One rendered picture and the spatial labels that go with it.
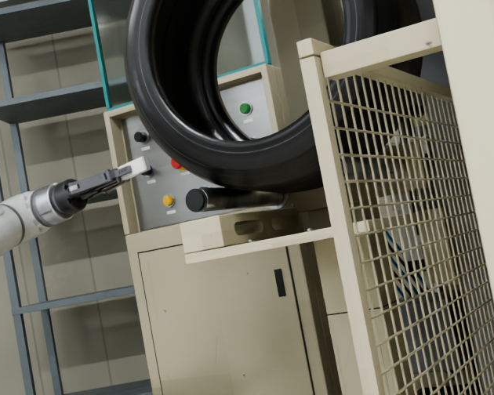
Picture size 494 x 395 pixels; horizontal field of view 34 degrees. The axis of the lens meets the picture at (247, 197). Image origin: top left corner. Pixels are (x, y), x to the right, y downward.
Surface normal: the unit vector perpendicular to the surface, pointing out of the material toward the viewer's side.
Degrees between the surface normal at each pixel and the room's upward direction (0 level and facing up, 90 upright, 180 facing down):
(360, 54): 90
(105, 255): 90
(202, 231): 90
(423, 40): 90
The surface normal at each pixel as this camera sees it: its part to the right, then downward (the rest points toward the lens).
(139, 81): -0.56, 0.04
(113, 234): -0.06, -0.06
